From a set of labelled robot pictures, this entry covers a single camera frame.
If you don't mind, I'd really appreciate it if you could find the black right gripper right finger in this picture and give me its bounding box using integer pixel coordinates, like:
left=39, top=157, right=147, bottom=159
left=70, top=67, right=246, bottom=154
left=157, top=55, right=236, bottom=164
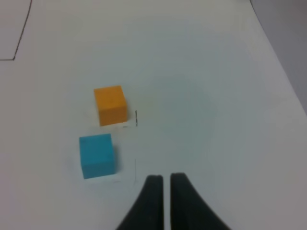
left=170, top=173, right=229, bottom=230

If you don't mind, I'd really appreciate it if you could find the blue loose block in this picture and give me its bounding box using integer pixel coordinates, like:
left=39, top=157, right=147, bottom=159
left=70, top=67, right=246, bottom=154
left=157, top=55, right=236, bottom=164
left=79, top=134, right=117, bottom=179

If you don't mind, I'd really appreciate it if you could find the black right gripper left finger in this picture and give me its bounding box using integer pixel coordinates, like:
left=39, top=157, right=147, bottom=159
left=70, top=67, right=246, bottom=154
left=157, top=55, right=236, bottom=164
left=117, top=175, right=164, bottom=230

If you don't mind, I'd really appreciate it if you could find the orange block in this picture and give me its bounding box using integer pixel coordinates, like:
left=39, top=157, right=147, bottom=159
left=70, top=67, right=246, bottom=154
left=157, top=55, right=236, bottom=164
left=94, top=85, right=128, bottom=127

